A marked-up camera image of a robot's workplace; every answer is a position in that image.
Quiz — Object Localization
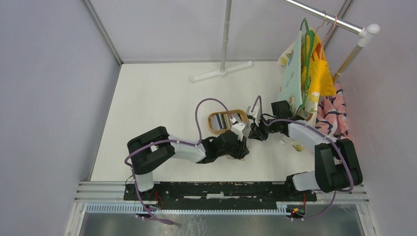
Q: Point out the white slotted cable duct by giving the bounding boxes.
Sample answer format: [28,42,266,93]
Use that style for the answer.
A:
[85,203,291,216]

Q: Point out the wooden rack pole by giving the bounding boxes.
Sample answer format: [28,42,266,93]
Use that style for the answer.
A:
[332,45,363,83]

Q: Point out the green clothes hanger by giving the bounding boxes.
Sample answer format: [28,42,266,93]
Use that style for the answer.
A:
[298,18,315,111]

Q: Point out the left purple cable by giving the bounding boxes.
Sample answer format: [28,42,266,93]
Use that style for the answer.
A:
[124,98,235,168]

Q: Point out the pink clothes hanger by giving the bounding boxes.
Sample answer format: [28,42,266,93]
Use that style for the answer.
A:
[316,14,338,59]

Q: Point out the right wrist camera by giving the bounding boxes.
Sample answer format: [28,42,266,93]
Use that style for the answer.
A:
[246,105,261,124]

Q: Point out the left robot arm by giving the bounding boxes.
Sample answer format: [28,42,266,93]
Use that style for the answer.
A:
[125,126,250,201]

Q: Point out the yellow garment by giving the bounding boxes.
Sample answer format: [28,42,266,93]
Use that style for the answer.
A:
[301,34,336,96]

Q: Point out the white printed garment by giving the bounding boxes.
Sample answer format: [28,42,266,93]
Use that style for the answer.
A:
[277,31,319,122]

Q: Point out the purple cable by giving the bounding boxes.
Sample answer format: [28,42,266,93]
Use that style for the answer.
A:
[124,98,235,168]
[252,95,355,220]

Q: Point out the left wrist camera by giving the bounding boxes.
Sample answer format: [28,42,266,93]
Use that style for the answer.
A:
[230,118,248,141]

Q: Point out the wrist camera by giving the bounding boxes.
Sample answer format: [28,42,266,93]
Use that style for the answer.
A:
[246,105,261,124]
[230,118,248,141]

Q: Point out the metal hanging rod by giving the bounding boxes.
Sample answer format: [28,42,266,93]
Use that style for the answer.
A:
[281,0,381,38]

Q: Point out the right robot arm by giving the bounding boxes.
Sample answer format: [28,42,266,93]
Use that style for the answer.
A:
[246,98,363,201]

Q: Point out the cards in holder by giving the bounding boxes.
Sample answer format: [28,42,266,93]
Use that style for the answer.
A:
[208,113,232,131]

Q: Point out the wooden card tray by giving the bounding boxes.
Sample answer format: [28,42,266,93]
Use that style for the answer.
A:
[226,155,241,161]

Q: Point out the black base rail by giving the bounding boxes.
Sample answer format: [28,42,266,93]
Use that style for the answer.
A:
[140,181,317,210]

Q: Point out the tan oval card holder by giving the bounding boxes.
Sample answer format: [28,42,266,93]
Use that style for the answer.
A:
[208,110,248,135]

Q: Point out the pink patterned garment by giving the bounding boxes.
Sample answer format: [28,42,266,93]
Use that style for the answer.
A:
[315,83,351,139]

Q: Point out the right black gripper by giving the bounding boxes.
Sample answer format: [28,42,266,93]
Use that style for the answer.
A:
[248,115,279,142]

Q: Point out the white clothes rack stand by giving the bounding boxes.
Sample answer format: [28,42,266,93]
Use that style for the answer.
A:
[190,0,254,83]

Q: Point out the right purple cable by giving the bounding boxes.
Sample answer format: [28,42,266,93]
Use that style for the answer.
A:
[252,95,355,220]

